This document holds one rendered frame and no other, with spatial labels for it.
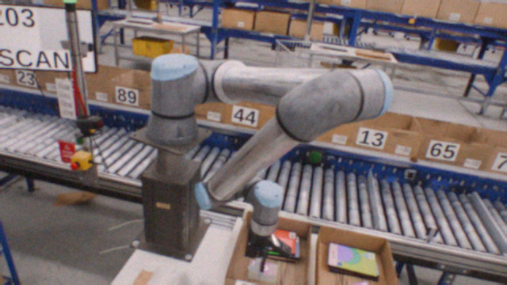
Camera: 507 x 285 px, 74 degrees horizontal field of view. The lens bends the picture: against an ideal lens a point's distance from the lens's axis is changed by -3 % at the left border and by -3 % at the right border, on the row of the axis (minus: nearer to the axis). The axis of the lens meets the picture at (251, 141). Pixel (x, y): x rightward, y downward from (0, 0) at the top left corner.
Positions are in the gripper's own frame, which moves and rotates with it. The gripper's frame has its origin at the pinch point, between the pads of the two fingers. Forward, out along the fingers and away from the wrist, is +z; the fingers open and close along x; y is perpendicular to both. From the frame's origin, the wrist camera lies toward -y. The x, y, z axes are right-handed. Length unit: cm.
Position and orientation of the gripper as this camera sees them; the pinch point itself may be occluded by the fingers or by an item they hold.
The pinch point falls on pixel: (262, 270)
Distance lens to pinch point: 136.1
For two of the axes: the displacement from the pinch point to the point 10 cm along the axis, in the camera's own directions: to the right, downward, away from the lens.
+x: -1.5, 4.4, -8.9
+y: -9.8, -1.6, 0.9
